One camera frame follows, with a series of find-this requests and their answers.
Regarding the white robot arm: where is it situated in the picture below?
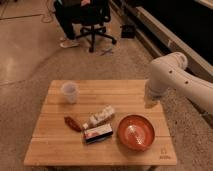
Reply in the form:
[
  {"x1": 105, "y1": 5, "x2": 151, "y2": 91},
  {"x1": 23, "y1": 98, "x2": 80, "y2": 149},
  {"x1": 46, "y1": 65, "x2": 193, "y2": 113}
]
[{"x1": 146, "y1": 52, "x2": 213, "y2": 114}]

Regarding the white sneaker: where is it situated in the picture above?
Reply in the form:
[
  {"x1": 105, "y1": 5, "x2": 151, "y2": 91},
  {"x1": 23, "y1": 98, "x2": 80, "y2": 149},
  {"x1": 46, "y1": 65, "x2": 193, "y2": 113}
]
[{"x1": 60, "y1": 40, "x2": 79, "y2": 48}]

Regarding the orange ceramic bowl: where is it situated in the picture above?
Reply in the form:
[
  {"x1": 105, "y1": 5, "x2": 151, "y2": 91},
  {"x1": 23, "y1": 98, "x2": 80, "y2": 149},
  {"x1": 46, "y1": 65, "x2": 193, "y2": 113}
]
[{"x1": 117, "y1": 115, "x2": 155, "y2": 151}]

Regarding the white plastic bottle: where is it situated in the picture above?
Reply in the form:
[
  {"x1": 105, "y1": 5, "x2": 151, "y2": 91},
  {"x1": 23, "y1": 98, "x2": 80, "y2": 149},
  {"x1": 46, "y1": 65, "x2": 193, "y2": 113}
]
[{"x1": 83, "y1": 106, "x2": 115, "y2": 130}]

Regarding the wooden folding table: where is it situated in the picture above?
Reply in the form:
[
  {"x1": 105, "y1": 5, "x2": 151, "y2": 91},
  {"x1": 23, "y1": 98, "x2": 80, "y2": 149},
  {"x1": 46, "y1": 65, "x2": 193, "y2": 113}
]
[{"x1": 24, "y1": 80, "x2": 177, "y2": 166}]

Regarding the black box on floor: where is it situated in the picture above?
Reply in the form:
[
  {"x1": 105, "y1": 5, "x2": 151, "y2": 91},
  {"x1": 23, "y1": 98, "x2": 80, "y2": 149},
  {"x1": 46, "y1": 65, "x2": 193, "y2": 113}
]
[{"x1": 121, "y1": 25, "x2": 135, "y2": 38}]

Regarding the black office chair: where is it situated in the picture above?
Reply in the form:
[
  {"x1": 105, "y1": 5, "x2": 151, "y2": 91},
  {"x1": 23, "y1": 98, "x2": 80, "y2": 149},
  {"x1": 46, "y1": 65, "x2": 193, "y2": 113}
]
[{"x1": 74, "y1": 0, "x2": 117, "y2": 53}]

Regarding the clear plastic cup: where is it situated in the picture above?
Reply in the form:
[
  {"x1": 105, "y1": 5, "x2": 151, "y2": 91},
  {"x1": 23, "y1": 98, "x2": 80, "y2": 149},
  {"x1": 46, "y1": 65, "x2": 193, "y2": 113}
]
[{"x1": 61, "y1": 82, "x2": 78, "y2": 104}]

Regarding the small red white box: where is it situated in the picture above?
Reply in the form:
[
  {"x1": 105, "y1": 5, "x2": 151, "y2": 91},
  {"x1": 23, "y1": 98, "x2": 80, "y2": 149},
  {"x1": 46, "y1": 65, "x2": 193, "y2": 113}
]
[{"x1": 83, "y1": 124, "x2": 113, "y2": 144}]

